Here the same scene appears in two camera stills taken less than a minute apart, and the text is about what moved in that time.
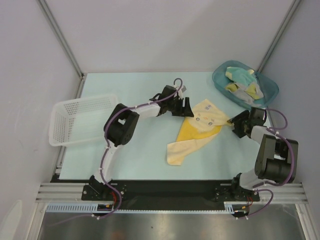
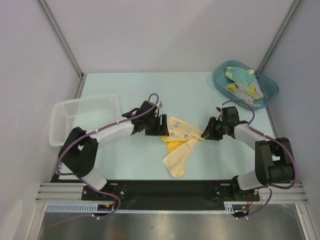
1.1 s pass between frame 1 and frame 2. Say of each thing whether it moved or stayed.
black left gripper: moved
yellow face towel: moved
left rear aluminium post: stayed
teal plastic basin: stayed
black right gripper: moved
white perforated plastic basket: stayed
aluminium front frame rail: stayed
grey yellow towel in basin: stayed
